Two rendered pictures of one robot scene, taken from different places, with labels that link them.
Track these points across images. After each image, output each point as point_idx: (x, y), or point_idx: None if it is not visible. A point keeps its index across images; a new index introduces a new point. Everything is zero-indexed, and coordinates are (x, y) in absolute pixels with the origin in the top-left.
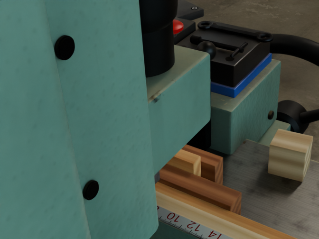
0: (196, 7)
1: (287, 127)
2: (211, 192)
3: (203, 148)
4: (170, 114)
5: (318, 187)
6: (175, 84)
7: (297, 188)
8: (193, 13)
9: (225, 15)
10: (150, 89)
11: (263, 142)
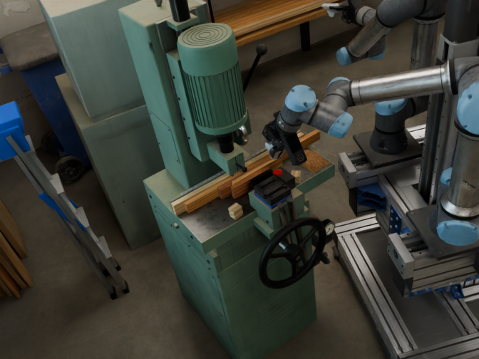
0: (440, 253)
1: (267, 232)
2: (223, 185)
3: None
4: (217, 157)
5: (225, 218)
6: (218, 154)
7: (227, 214)
8: (433, 251)
9: None
10: (217, 149)
11: (262, 223)
